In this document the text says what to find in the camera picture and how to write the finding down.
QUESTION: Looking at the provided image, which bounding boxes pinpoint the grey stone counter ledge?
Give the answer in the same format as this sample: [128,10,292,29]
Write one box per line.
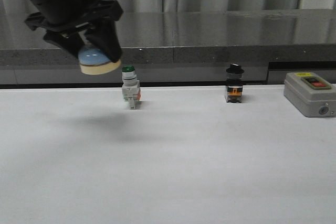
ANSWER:
[1,9,335,88]

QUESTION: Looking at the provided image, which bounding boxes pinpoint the black selector switch orange base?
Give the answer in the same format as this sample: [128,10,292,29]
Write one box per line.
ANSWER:
[225,63,244,103]

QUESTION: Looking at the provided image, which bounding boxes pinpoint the grey start stop switch box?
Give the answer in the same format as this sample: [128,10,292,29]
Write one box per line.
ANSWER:
[283,72,335,118]

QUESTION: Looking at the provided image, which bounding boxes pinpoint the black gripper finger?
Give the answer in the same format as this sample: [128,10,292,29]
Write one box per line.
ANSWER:
[86,19,122,62]
[43,31,85,58]

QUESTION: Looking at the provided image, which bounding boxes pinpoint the blue service bell cream base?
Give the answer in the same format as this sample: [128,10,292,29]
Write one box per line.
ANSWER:
[78,45,121,75]

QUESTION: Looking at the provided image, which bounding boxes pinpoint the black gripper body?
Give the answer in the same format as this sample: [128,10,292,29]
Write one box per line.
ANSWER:
[25,0,123,37]

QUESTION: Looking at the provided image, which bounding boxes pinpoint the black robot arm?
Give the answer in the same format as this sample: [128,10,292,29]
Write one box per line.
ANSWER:
[25,0,123,62]

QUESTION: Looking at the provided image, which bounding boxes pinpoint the green pushbutton switch white base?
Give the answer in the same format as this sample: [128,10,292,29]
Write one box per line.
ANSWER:
[122,65,141,109]

